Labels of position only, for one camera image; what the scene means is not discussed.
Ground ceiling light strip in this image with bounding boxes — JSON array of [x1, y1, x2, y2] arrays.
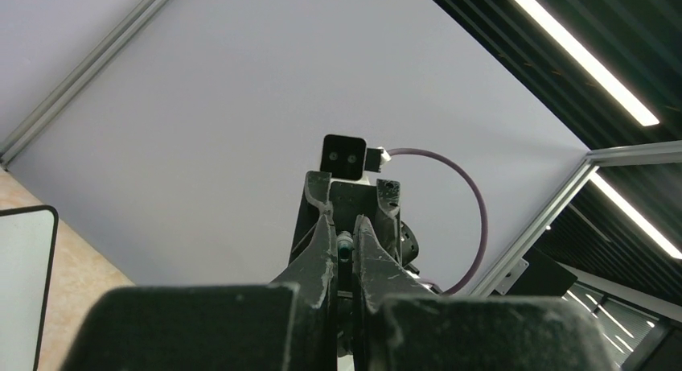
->
[[589, 172, 681, 260], [513, 0, 660, 126]]

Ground white whiteboard black frame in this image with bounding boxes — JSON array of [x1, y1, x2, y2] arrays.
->
[[1, 204, 59, 370]]

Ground aluminium frame rail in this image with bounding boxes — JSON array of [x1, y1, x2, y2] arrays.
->
[[468, 140, 681, 297]]

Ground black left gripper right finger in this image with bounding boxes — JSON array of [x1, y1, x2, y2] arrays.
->
[[353, 216, 615, 370]]

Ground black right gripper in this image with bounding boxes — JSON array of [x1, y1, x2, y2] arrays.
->
[[287, 171, 418, 283]]

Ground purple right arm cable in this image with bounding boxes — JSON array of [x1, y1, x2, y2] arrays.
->
[[388, 147, 489, 296]]

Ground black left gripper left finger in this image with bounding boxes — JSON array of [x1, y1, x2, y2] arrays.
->
[[62, 214, 337, 370]]

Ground green white marker pen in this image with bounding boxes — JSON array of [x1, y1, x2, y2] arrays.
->
[[336, 231, 355, 293]]

